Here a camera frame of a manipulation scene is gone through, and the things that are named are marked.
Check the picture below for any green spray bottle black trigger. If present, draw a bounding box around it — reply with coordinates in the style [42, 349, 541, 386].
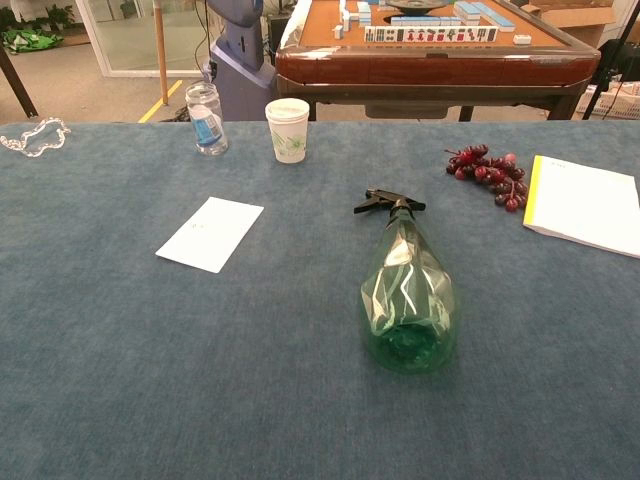
[352, 187, 461, 374]

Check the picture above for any white paper cup green print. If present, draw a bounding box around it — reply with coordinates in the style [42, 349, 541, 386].
[264, 98, 311, 165]

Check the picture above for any white paper card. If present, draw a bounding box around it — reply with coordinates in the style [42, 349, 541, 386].
[154, 196, 265, 275]

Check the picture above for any clear plastic cup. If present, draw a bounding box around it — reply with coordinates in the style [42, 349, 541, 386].
[184, 81, 230, 157]

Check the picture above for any blue grey machine base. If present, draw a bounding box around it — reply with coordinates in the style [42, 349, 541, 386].
[205, 0, 279, 123]

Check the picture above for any dark red grape bunch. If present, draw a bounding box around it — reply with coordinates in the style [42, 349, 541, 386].
[444, 144, 530, 213]

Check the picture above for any brown mahjong table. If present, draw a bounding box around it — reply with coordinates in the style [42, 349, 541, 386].
[274, 0, 602, 123]

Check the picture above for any blue felt tablecloth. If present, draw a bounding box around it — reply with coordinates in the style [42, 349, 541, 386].
[0, 119, 640, 480]

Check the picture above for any row of mahjong tiles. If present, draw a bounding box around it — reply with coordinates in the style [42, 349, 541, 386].
[363, 25, 500, 45]

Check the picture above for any wooden pole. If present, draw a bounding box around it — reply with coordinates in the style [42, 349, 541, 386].
[152, 0, 170, 106]

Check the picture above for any white notebook yellow spine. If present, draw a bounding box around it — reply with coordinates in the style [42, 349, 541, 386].
[522, 154, 640, 260]

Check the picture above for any white framed glass partition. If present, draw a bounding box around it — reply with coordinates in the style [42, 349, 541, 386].
[74, 0, 211, 79]

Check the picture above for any black tripod stand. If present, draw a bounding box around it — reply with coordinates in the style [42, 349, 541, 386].
[582, 0, 640, 121]

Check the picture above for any white plastic crate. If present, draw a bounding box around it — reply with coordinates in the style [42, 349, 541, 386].
[574, 82, 640, 121]

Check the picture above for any black slanted table leg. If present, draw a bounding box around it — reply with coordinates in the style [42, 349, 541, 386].
[0, 47, 40, 120]

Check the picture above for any brown cardboard box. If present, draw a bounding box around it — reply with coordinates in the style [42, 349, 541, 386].
[519, 0, 624, 50]

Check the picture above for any potted green plant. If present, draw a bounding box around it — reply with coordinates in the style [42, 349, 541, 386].
[0, 3, 76, 34]

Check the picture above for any green plastic bag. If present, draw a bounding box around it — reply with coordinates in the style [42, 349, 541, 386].
[2, 28, 65, 55]

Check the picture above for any clear crystal bead chain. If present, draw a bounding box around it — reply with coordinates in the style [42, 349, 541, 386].
[0, 117, 73, 160]

